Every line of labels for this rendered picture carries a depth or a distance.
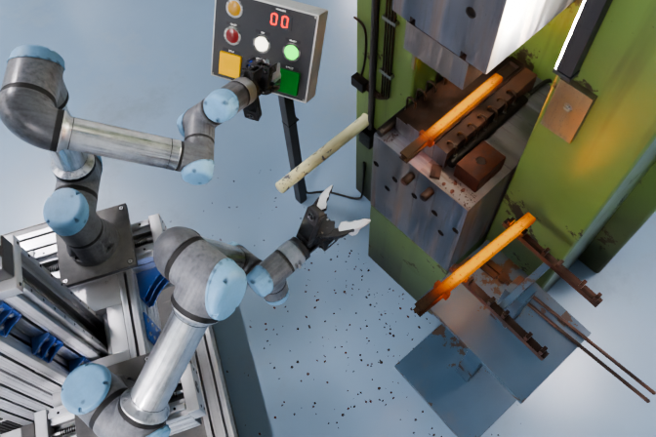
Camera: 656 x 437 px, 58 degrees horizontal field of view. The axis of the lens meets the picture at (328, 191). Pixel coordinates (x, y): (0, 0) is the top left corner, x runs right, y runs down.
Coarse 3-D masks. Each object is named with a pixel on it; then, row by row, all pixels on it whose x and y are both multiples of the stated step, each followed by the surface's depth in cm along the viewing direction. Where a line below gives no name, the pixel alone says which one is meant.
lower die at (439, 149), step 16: (448, 80) 186; (480, 80) 184; (512, 80) 183; (528, 80) 183; (432, 96) 183; (448, 96) 181; (464, 96) 180; (496, 96) 180; (512, 96) 180; (416, 112) 180; (432, 112) 178; (480, 112) 178; (400, 128) 182; (416, 128) 176; (448, 128) 174; (464, 128) 175; (480, 128) 178; (432, 144) 173; (448, 144) 172
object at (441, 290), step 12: (528, 216) 162; (516, 228) 160; (504, 240) 158; (480, 252) 157; (492, 252) 157; (468, 264) 155; (480, 264) 156; (456, 276) 154; (468, 276) 156; (444, 288) 152; (420, 300) 150; (432, 300) 150; (420, 312) 152
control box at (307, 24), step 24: (216, 0) 181; (240, 0) 178; (264, 0) 176; (288, 0) 180; (216, 24) 184; (240, 24) 181; (264, 24) 179; (288, 24) 176; (312, 24) 173; (216, 48) 188; (240, 48) 185; (312, 48) 177; (216, 72) 192; (312, 72) 182; (288, 96) 187; (312, 96) 190
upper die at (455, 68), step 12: (408, 24) 147; (408, 36) 150; (420, 36) 146; (408, 48) 153; (420, 48) 149; (432, 48) 145; (444, 48) 142; (432, 60) 148; (444, 60) 145; (456, 60) 141; (444, 72) 148; (456, 72) 144; (468, 72) 142; (480, 72) 148; (456, 84) 147; (468, 84) 147
